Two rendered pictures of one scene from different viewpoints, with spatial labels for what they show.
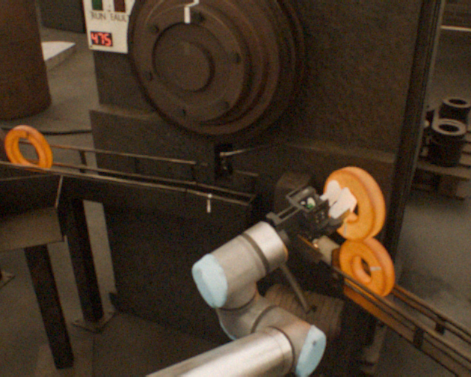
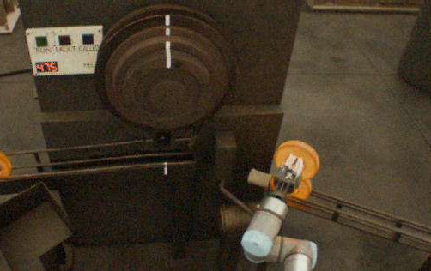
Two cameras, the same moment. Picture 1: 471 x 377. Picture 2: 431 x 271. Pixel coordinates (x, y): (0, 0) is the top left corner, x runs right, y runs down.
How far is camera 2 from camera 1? 0.80 m
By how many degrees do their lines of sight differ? 31
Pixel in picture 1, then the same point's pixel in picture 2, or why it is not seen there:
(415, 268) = not seen: hidden behind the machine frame
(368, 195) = (313, 158)
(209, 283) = (264, 248)
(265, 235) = (278, 206)
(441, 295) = not seen: hidden behind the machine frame
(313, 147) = (232, 113)
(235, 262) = (271, 229)
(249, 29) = (209, 62)
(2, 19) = not seen: outside the picture
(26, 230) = (35, 235)
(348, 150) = (254, 110)
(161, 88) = (142, 111)
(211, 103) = (183, 114)
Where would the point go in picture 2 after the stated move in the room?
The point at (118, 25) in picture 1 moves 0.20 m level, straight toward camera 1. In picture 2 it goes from (63, 54) to (94, 80)
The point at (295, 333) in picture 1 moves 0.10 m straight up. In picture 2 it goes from (306, 250) to (314, 233)
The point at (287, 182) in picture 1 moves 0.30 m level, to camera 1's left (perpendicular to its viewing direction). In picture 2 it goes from (224, 143) to (153, 169)
